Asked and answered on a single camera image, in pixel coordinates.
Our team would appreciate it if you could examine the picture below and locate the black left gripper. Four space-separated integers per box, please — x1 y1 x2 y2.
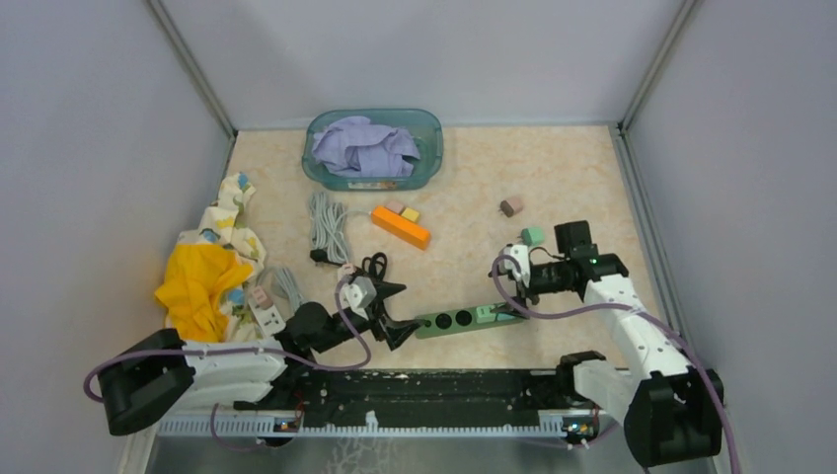
314 270 425 354

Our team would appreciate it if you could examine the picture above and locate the green power strip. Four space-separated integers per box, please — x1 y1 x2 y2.
415 303 525 340

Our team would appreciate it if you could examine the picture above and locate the light green usb plug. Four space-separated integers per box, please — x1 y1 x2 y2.
520 226 545 247

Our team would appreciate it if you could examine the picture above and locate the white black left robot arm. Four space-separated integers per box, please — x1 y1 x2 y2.
83 276 425 435

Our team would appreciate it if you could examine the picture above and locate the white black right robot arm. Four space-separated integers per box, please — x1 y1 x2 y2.
490 220 728 468

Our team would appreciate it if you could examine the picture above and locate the orange power strip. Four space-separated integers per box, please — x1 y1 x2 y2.
370 206 431 250

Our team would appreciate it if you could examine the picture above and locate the teal plastic basin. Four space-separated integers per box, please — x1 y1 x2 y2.
301 108 444 191

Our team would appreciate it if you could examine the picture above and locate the purple cloth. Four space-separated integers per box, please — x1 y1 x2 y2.
311 116 420 178

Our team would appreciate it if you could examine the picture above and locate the yellow patterned cloth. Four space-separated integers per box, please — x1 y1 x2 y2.
154 173 267 343

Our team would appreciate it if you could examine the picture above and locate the black coiled cable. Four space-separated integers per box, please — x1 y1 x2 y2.
360 251 419 325

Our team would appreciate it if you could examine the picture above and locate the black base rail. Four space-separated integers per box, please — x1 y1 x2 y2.
233 369 617 444

